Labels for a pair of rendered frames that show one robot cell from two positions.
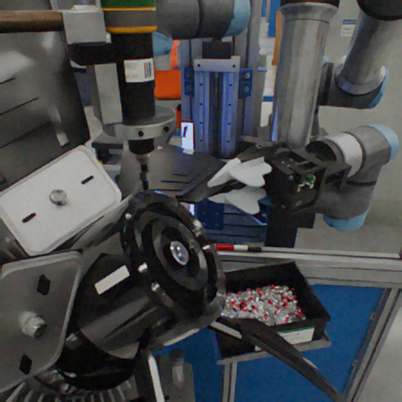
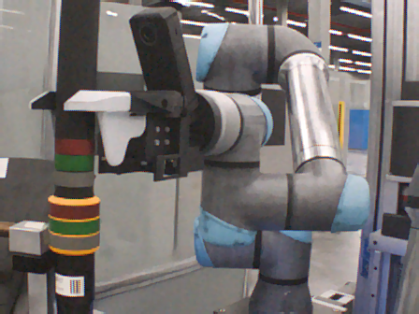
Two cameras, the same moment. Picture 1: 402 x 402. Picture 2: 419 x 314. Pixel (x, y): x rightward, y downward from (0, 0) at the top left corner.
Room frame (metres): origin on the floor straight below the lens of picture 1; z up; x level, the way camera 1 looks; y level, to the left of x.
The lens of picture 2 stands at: (0.05, -0.25, 1.50)
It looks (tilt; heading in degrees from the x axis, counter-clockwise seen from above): 3 degrees down; 40
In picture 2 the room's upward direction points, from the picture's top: 2 degrees clockwise
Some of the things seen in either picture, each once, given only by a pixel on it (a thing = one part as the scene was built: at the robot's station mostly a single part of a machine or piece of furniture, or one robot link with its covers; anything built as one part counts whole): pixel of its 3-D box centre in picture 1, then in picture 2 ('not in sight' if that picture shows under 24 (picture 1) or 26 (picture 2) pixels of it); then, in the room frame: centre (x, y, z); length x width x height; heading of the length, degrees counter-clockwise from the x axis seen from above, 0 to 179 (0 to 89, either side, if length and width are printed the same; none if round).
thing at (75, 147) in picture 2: not in sight; (74, 145); (0.31, 0.06, 1.46); 0.03 x 0.03 x 0.01
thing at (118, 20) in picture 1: (129, 17); (74, 236); (0.31, 0.06, 1.39); 0.04 x 0.04 x 0.01
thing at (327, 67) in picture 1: (304, 81); not in sight; (0.98, -0.29, 1.20); 0.13 x 0.12 x 0.14; 71
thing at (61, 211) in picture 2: not in sight; (74, 206); (0.31, 0.06, 1.41); 0.04 x 0.04 x 0.01
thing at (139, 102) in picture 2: not in sight; (146, 103); (0.38, 0.04, 1.50); 0.09 x 0.05 x 0.02; 14
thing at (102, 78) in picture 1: (124, 74); (64, 282); (0.30, 0.07, 1.34); 0.09 x 0.07 x 0.10; 120
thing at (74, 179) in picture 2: not in sight; (74, 177); (0.31, 0.06, 1.44); 0.03 x 0.03 x 0.01
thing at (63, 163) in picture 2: not in sight; (74, 161); (0.31, 0.06, 1.45); 0.03 x 0.03 x 0.01
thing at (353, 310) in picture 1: (223, 351); not in sight; (0.66, -0.07, 0.45); 0.82 x 0.02 x 0.66; 85
